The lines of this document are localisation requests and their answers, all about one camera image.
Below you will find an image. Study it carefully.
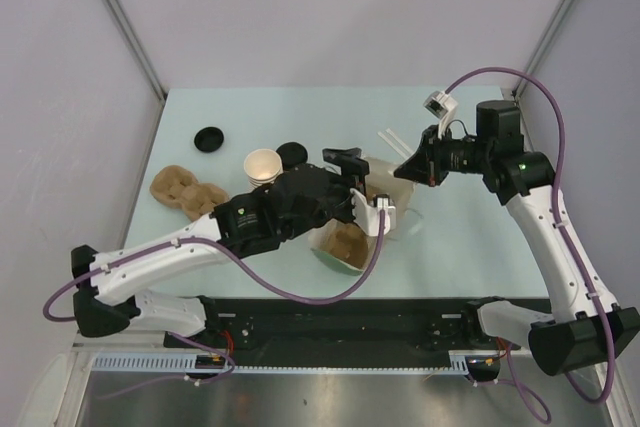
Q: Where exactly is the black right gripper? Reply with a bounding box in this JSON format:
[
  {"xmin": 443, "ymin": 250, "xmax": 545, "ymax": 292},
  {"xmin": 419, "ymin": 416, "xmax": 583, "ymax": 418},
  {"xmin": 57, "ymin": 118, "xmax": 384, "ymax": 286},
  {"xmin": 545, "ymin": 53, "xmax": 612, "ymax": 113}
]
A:
[{"xmin": 394, "ymin": 123, "xmax": 492, "ymax": 188}]

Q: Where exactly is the printed green paper bag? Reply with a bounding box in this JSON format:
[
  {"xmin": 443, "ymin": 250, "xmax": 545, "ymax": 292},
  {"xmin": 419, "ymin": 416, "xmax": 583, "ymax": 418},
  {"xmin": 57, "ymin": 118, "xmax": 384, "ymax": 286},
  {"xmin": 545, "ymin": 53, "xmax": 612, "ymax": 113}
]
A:
[{"xmin": 309, "ymin": 157, "xmax": 415, "ymax": 275}]

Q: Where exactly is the black plastic cup lid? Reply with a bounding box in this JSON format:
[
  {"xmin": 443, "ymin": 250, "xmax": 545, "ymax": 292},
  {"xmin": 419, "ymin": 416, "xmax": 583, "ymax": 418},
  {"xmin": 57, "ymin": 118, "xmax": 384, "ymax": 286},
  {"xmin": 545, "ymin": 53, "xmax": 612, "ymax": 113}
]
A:
[{"xmin": 276, "ymin": 141, "xmax": 308, "ymax": 171}]

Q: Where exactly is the brown pulp cup carrier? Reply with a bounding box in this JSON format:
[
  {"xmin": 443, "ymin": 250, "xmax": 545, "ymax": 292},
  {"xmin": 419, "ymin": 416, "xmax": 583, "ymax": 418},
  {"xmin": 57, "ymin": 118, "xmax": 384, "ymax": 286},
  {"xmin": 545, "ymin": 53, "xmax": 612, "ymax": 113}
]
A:
[
  {"xmin": 149, "ymin": 165, "xmax": 230, "ymax": 221},
  {"xmin": 320, "ymin": 222, "xmax": 369, "ymax": 270}
]

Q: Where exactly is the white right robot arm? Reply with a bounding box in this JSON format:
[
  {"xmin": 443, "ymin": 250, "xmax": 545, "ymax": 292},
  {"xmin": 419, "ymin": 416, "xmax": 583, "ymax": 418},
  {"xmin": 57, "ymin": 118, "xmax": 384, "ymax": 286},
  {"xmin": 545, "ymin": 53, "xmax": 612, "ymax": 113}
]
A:
[{"xmin": 394, "ymin": 93, "xmax": 639, "ymax": 376}]

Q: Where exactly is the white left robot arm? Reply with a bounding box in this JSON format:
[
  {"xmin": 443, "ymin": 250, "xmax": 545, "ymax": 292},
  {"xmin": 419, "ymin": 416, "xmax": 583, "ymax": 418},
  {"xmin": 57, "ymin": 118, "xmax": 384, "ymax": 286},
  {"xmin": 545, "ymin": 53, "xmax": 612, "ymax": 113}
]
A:
[{"xmin": 71, "ymin": 148, "xmax": 370, "ymax": 347}]

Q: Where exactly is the stack of brown paper cups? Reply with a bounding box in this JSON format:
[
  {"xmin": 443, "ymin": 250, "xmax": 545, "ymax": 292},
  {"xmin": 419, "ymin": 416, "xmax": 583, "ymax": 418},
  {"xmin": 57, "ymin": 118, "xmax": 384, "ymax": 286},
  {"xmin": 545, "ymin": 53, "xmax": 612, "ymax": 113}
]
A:
[{"xmin": 243, "ymin": 149, "xmax": 283, "ymax": 188}]

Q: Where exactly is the black lid stack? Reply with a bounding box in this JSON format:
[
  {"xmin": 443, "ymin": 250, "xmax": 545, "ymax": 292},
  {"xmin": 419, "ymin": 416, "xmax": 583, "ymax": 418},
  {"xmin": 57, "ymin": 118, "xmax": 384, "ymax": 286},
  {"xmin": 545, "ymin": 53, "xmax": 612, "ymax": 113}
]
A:
[{"xmin": 193, "ymin": 126, "xmax": 225, "ymax": 153}]

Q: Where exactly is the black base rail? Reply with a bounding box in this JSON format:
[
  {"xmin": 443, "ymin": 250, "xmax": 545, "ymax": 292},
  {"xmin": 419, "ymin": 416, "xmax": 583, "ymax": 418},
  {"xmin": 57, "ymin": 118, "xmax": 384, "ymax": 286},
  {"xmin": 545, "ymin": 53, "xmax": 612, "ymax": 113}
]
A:
[{"xmin": 192, "ymin": 298, "xmax": 506, "ymax": 370}]

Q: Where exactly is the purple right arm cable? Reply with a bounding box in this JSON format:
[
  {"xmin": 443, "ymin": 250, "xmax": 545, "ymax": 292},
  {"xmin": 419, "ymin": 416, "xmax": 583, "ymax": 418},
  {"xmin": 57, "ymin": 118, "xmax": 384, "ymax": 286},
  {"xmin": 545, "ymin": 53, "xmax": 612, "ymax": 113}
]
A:
[{"xmin": 444, "ymin": 66, "xmax": 616, "ymax": 423}]

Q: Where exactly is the white slotted cable duct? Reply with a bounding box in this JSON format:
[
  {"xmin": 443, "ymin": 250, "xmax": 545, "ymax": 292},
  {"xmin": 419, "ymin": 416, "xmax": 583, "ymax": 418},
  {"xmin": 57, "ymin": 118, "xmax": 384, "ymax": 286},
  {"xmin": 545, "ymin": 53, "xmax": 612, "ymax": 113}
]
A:
[{"xmin": 92, "ymin": 353, "xmax": 469, "ymax": 375}]

